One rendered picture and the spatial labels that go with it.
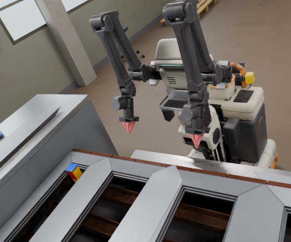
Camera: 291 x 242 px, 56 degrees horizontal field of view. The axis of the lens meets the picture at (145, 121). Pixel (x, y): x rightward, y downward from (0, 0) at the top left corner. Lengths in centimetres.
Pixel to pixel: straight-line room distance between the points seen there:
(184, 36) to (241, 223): 77
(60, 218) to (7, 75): 323
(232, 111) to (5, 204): 148
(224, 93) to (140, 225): 102
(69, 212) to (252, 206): 89
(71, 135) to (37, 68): 286
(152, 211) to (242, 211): 39
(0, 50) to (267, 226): 403
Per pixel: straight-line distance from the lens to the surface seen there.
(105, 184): 158
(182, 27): 110
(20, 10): 469
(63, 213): 157
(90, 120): 209
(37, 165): 184
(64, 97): 220
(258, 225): 122
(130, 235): 130
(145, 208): 135
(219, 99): 194
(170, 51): 145
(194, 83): 121
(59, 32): 472
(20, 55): 461
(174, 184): 139
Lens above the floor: 188
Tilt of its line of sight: 33 degrees down
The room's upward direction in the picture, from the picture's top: 22 degrees counter-clockwise
